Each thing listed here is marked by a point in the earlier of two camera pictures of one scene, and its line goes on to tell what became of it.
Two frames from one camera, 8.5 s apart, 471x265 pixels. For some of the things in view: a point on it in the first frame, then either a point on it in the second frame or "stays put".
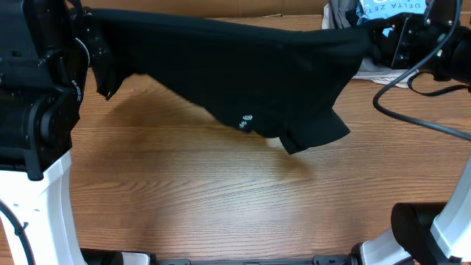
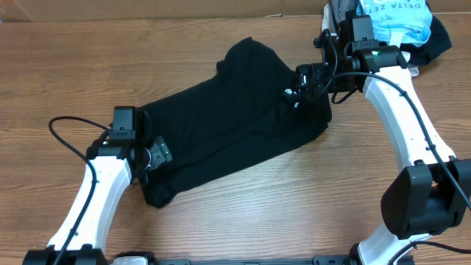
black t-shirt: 280,83 -> 238,116
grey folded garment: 337,9 stays put
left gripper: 78,22 -> 160,150
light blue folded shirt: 370,9 stays put
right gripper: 407,30 -> 315,71
